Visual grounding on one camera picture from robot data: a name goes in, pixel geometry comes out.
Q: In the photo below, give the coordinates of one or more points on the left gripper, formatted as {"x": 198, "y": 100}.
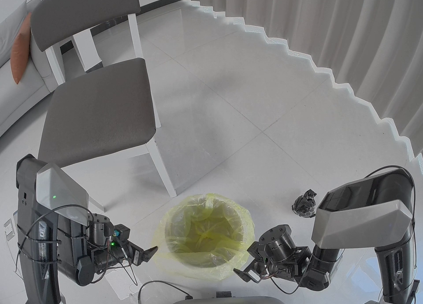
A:
{"x": 135, "y": 254}

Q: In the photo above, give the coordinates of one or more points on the orange cushion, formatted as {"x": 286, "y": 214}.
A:
{"x": 20, "y": 54}

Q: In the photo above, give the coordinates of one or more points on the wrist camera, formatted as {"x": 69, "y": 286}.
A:
{"x": 121, "y": 232}
{"x": 256, "y": 249}

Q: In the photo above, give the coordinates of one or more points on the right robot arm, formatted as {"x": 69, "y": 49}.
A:
{"x": 357, "y": 216}

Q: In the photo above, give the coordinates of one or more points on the white trash bin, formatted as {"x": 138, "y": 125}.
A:
{"x": 248, "y": 230}

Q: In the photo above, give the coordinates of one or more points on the pale grey sofa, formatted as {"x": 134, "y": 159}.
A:
{"x": 19, "y": 97}

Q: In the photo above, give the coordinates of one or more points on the pale beige curtain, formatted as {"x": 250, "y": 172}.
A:
{"x": 330, "y": 15}

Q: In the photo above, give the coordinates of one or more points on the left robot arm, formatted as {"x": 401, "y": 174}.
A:
{"x": 49, "y": 230}

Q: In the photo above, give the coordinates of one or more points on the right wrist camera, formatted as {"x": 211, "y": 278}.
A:
{"x": 256, "y": 249}

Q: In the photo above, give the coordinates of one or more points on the yellow plastic bag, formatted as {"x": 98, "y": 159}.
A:
{"x": 171, "y": 261}

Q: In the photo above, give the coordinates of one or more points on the crumpled black plastic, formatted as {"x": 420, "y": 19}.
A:
{"x": 304, "y": 204}

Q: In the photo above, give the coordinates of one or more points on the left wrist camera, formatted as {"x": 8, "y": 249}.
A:
{"x": 121, "y": 232}

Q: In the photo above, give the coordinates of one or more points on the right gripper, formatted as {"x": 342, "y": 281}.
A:
{"x": 256, "y": 271}

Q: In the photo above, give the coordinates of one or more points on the grey and white chair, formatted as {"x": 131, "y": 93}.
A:
{"x": 99, "y": 104}

